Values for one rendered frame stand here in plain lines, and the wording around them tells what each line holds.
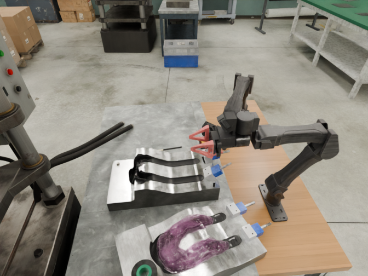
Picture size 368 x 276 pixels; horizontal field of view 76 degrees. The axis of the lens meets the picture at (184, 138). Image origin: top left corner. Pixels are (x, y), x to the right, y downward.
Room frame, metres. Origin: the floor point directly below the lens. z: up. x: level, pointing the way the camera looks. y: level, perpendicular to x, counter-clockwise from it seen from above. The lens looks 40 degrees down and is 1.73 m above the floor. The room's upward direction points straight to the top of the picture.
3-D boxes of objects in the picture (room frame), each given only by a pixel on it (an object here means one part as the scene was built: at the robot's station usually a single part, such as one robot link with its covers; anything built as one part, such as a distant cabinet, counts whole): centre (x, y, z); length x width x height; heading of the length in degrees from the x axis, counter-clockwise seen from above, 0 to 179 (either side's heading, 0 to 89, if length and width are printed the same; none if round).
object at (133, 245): (0.41, -0.03, 0.86); 0.50 x 0.26 x 0.11; 114
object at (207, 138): (0.63, -0.07, 1.19); 0.09 x 0.07 x 0.07; 95
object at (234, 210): (0.57, -0.25, 0.86); 0.13 x 0.05 x 0.05; 114
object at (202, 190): (0.75, 0.10, 0.87); 0.50 x 0.26 x 0.14; 97
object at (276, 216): (0.64, -0.41, 0.84); 0.20 x 0.07 x 0.08; 5
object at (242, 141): (0.63, -0.20, 1.21); 0.07 x 0.06 x 0.07; 95
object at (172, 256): (0.41, -0.03, 0.90); 0.26 x 0.18 x 0.08; 114
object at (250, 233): (0.48, -0.29, 0.86); 0.13 x 0.05 x 0.05; 114
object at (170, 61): (4.17, 0.05, 0.11); 0.61 x 0.41 x 0.22; 89
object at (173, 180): (0.74, 0.09, 0.92); 0.35 x 0.16 x 0.09; 97
